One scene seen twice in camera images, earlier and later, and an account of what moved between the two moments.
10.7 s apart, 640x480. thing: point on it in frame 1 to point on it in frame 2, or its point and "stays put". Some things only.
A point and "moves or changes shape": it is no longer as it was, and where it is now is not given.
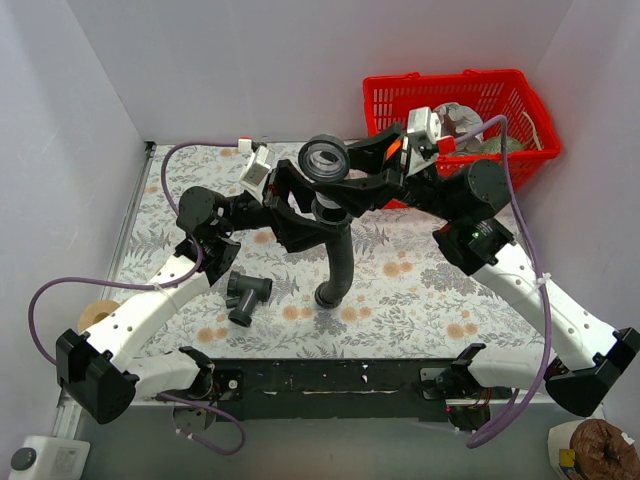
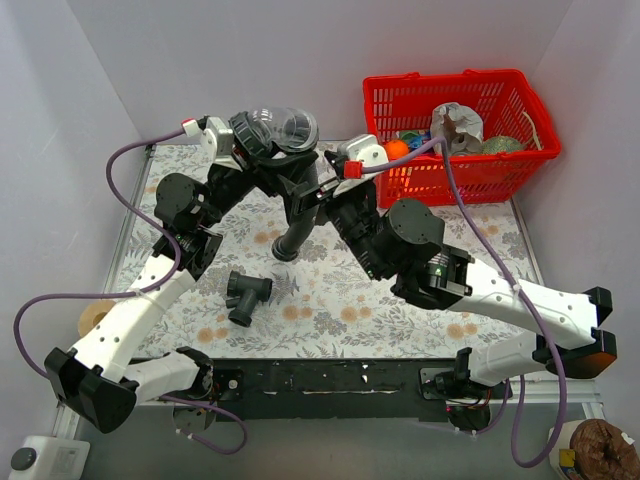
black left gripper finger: (298, 233) to (292, 171)
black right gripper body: (400, 167) to (326, 195)
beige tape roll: (95, 312) stays put
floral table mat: (408, 296) stays put
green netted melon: (494, 144) stays put
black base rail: (333, 389) stays put
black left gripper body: (273, 195) to (245, 163)
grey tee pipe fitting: (244, 293) stays put
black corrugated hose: (341, 250) moves or changes shape
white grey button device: (50, 458) stays put
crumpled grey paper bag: (455, 119) stays put
